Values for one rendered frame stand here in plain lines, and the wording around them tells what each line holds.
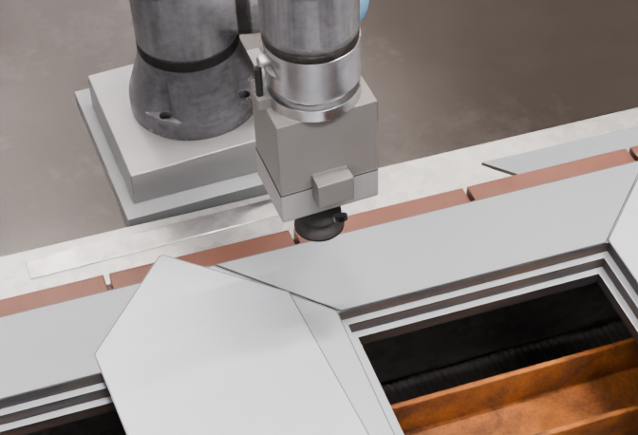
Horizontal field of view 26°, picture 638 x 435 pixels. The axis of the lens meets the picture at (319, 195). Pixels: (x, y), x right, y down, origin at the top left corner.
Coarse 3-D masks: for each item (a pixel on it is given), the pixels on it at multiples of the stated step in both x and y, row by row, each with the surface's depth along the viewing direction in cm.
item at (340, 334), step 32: (576, 256) 127; (608, 256) 128; (448, 288) 124; (480, 288) 125; (512, 288) 126; (544, 288) 126; (608, 288) 127; (320, 320) 120; (352, 320) 122; (384, 320) 123; (416, 320) 124; (448, 320) 125; (352, 352) 118; (64, 384) 116; (96, 384) 117; (352, 384) 115; (0, 416) 115; (32, 416) 116; (64, 416) 116; (384, 416) 113
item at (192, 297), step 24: (144, 288) 123; (168, 288) 123; (192, 288) 123; (216, 288) 123; (240, 288) 123; (264, 288) 123; (144, 312) 121; (168, 312) 121; (192, 312) 121; (216, 312) 121; (120, 336) 119; (144, 336) 119
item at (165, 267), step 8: (160, 256) 126; (168, 256) 126; (160, 264) 125; (168, 264) 125; (176, 264) 125; (184, 264) 125; (192, 264) 125; (152, 272) 124; (160, 272) 124; (168, 272) 124; (176, 272) 124; (184, 272) 124; (144, 280) 124; (152, 280) 124; (160, 280) 124
